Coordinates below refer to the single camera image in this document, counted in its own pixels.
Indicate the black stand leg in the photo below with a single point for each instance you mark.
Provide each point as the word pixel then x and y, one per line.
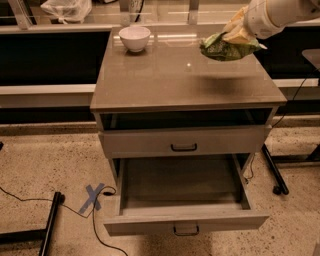
pixel 43 235
pixel 280 187

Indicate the white ceramic bowl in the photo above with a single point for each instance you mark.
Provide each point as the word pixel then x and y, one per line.
pixel 135 38

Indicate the black stand leg right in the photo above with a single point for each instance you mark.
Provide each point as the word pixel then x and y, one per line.
pixel 280 187

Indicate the grey drawer cabinet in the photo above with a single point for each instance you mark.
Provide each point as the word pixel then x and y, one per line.
pixel 170 85

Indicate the black stand leg left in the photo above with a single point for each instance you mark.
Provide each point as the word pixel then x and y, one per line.
pixel 43 235

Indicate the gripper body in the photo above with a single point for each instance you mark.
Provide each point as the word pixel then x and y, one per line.
pixel 256 19

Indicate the clear plastic bag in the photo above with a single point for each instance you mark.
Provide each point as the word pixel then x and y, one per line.
pixel 67 11

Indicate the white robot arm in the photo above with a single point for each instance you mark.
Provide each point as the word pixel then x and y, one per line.
pixel 264 18

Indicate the blue tape cross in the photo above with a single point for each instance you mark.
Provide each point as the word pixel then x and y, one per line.
pixel 92 198

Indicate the open grey middle drawer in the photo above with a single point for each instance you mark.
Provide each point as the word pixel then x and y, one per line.
pixel 184 196

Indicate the closed grey top drawer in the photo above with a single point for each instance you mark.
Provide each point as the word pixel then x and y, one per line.
pixel 183 141

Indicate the green jalapeno chip bag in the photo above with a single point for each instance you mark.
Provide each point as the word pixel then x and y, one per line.
pixel 216 48

